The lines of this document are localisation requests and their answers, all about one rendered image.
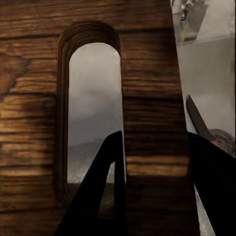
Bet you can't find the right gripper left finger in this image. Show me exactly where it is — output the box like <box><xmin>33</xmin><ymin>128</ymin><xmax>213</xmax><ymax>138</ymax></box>
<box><xmin>54</xmin><ymin>131</ymin><xmax>128</xmax><ymax>236</ymax></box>

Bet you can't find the cutting board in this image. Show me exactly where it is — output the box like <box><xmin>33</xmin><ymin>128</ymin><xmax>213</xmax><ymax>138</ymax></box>
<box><xmin>0</xmin><ymin>0</ymin><xmax>201</xmax><ymax>236</ymax></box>

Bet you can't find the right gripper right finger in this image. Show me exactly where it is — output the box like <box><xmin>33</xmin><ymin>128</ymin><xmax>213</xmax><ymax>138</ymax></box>
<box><xmin>187</xmin><ymin>132</ymin><xmax>236</xmax><ymax>236</ymax></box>

